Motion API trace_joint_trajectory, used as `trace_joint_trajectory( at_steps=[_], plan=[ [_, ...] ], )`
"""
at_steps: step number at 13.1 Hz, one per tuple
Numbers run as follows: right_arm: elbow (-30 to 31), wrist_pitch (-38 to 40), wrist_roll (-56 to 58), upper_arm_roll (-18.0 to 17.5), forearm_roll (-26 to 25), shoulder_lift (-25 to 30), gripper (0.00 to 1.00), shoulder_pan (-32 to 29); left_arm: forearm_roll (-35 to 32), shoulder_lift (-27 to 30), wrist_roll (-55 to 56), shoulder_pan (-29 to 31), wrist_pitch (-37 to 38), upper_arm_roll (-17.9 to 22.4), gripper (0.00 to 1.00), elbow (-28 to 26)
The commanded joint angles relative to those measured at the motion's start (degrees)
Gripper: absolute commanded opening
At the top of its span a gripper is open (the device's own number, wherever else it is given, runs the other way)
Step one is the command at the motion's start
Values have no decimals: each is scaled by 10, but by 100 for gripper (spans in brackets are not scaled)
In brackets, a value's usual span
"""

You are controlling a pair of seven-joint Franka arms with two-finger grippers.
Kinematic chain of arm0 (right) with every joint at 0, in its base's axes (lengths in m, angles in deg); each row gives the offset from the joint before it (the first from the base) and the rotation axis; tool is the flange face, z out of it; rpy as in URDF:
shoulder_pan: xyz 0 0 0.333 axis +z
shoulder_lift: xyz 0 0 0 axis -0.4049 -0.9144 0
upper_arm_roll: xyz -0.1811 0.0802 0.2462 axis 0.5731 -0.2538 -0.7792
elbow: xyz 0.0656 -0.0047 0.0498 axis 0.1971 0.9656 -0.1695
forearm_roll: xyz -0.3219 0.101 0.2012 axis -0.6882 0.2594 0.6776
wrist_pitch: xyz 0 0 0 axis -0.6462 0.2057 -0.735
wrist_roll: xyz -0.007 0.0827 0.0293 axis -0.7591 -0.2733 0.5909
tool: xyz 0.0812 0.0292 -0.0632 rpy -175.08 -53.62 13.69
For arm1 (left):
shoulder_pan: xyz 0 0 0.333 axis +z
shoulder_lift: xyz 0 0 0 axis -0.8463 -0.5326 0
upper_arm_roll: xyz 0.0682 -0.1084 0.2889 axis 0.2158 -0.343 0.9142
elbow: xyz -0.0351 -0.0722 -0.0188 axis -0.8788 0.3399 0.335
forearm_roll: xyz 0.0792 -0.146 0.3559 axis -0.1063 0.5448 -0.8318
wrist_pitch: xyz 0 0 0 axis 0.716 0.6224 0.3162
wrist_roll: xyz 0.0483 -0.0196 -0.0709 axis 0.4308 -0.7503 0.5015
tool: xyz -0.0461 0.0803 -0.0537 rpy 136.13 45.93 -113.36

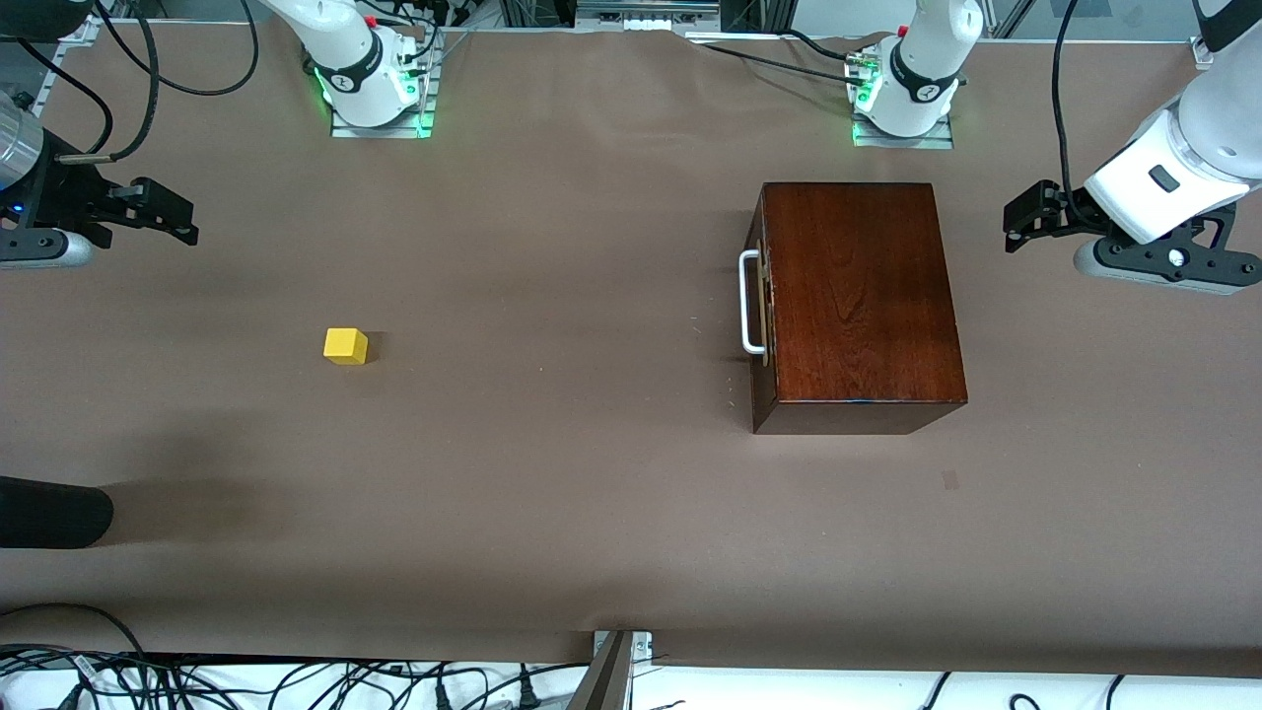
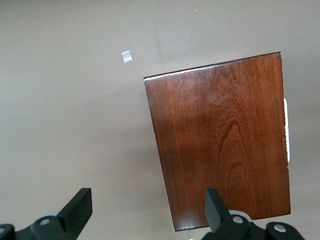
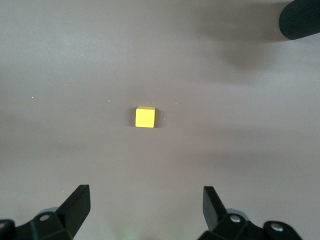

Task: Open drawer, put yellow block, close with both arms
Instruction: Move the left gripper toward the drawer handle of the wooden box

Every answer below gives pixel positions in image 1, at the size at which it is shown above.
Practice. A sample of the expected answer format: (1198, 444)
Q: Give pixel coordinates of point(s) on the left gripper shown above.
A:
(1068, 211)

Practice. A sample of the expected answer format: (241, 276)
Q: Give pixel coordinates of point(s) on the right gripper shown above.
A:
(69, 195)

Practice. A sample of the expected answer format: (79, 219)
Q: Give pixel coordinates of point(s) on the yellow cube block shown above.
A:
(345, 345)

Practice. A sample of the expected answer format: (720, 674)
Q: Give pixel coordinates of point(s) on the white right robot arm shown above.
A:
(365, 99)

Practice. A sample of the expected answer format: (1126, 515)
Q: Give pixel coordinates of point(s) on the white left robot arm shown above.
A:
(912, 113)

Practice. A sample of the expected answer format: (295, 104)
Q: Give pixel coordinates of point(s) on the dark wooden drawer box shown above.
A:
(868, 296)

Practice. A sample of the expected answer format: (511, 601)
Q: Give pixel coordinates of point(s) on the black rounded object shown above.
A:
(49, 513)

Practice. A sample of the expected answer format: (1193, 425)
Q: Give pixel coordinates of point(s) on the black equipment box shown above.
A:
(757, 15)

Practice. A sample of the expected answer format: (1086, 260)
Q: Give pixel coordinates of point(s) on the brown table cover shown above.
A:
(493, 444)

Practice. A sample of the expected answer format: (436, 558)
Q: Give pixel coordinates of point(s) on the grey device box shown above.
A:
(646, 14)

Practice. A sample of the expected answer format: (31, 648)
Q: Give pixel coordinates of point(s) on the white lower shelf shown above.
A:
(789, 692)

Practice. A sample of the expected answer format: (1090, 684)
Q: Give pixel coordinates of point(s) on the dark grey metal bar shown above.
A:
(603, 680)

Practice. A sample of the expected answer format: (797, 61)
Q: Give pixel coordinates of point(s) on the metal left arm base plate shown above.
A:
(902, 141)

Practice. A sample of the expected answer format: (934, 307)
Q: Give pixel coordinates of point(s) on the aluminium frame rail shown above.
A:
(1202, 51)
(64, 64)

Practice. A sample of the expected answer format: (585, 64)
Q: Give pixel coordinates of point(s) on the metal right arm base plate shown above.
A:
(394, 130)

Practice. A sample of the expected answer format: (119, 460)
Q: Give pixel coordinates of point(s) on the silver metal bracket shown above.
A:
(641, 643)

